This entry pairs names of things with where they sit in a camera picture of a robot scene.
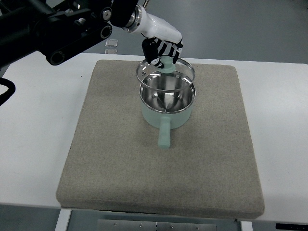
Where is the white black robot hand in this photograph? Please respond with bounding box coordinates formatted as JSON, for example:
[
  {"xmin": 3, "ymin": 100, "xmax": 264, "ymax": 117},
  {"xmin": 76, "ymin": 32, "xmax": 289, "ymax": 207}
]
[{"xmin": 123, "ymin": 5, "xmax": 183, "ymax": 68}]

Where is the beige fabric mat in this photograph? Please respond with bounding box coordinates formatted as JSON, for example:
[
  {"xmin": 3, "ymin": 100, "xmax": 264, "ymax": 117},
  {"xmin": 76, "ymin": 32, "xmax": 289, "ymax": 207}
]
[{"xmin": 56, "ymin": 60, "xmax": 265, "ymax": 219}]

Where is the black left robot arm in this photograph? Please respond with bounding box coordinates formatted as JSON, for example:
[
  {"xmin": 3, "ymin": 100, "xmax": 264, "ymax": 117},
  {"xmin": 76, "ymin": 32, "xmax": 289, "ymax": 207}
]
[{"xmin": 0, "ymin": 0, "xmax": 138, "ymax": 67}]

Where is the clear plastic piece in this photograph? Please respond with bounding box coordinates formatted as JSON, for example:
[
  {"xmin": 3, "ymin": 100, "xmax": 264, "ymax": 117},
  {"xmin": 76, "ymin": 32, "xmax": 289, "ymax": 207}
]
[
  {"xmin": 105, "ymin": 49, "xmax": 117, "ymax": 54},
  {"xmin": 105, "ymin": 39, "xmax": 118, "ymax": 47}
]

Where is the clear plastic piece lower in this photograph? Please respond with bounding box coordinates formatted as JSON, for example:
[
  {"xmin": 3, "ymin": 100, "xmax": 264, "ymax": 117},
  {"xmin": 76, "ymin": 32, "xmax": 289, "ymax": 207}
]
[{"xmin": 105, "ymin": 49, "xmax": 117, "ymax": 54}]

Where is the glass lid with green knob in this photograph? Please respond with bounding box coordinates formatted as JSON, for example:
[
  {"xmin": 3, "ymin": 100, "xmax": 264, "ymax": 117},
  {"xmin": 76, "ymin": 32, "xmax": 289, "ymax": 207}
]
[{"xmin": 136, "ymin": 56, "xmax": 195, "ymax": 93}]

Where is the metal plate under table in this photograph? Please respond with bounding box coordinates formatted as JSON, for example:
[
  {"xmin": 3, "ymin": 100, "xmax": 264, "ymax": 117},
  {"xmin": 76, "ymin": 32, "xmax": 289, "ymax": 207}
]
[{"xmin": 96, "ymin": 219, "xmax": 217, "ymax": 231}]

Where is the clear plastic piece upper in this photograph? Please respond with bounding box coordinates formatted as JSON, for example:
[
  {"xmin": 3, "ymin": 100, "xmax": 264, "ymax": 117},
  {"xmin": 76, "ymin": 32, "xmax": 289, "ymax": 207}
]
[{"xmin": 105, "ymin": 39, "xmax": 118, "ymax": 47}]

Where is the mint green pot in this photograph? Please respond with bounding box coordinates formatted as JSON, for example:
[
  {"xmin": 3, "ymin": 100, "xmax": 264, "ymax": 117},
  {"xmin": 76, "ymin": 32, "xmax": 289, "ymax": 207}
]
[{"xmin": 140, "ymin": 75, "xmax": 196, "ymax": 149}]

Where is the white table leg frame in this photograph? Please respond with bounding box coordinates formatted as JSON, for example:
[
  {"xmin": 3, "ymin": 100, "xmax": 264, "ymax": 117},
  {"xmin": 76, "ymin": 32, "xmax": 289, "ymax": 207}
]
[{"xmin": 55, "ymin": 209, "xmax": 72, "ymax": 231}]

